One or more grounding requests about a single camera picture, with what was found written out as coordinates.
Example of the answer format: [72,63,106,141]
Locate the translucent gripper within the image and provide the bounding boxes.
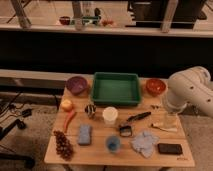
[163,107,177,130]

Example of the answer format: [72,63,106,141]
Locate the dark grape bunch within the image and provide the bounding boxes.
[54,131,73,161]

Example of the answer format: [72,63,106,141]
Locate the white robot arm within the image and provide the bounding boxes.
[162,66,213,132]

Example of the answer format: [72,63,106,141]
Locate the red bowl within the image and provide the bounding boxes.
[145,78,166,96]

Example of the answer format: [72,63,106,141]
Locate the purple bowl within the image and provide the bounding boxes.
[65,76,88,95]

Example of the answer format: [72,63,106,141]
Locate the small metal fork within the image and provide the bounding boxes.
[150,105,163,110]

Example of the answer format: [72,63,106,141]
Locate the light blue cloth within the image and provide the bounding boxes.
[130,131,159,158]

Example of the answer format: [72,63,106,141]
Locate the black binder clip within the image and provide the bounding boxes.
[119,125,132,137]

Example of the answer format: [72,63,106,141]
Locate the white cup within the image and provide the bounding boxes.
[102,107,118,125]

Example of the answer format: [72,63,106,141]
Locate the blue cup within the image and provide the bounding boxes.
[105,135,121,153]

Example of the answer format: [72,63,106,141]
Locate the wooden folding table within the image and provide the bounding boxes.
[44,79,195,167]

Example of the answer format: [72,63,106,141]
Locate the green plastic tray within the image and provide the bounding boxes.
[91,72,141,106]

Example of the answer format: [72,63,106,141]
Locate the striped metal cup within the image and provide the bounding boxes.
[85,104,96,119]

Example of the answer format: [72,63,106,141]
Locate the blue sponge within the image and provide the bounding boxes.
[78,125,92,145]

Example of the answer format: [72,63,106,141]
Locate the orange carrot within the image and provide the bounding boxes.
[63,110,76,133]

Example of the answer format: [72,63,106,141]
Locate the yellow apple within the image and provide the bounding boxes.
[61,99,73,111]

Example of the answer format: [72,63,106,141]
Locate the black cables on floor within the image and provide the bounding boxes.
[0,91,37,169]

